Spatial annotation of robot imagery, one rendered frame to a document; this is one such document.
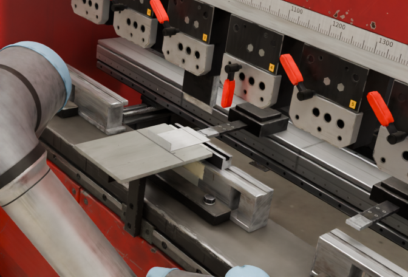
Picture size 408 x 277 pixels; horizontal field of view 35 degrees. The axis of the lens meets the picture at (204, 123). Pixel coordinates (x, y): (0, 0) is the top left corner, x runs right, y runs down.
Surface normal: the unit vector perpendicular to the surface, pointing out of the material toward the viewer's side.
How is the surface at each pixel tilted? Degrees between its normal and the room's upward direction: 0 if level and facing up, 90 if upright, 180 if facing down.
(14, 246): 90
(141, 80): 90
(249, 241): 0
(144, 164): 0
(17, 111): 48
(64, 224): 60
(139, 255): 90
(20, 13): 90
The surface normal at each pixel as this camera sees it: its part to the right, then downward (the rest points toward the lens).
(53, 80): 0.93, -0.25
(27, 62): 0.50, -0.76
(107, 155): 0.14, -0.90
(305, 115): -0.73, 0.18
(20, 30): 0.67, 0.39
